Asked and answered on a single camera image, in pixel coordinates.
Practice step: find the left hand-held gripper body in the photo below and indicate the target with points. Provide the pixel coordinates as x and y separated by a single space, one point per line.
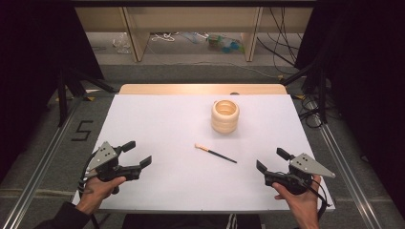
110 165

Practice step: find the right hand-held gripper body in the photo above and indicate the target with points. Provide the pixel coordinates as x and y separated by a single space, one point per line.
294 178

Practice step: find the beige ribbed brush holder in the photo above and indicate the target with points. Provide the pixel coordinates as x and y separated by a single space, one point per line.
224 117

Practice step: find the person's right hand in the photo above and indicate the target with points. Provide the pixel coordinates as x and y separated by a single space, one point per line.
299 202

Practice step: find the person's left hand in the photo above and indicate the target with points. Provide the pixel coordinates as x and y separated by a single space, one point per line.
98 192

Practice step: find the white table cover board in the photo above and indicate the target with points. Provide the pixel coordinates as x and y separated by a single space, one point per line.
178 178

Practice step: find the black metal stand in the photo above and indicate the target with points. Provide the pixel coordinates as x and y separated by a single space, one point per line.
68 89
318 89

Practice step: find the wooden table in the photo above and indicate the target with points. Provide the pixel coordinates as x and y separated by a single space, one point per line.
191 89

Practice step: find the clear plastic bag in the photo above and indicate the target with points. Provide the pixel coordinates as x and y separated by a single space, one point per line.
121 43

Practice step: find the dark curtain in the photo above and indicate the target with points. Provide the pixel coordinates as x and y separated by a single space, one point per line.
35 63
366 79

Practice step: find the coloured plastic toys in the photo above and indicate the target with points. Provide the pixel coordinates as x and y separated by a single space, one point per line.
224 44

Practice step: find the wooden shelf unit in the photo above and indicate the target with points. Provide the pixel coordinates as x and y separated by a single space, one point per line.
191 22

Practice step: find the aluminium floor rail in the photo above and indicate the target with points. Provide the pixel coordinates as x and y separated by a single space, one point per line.
347 171
41 171

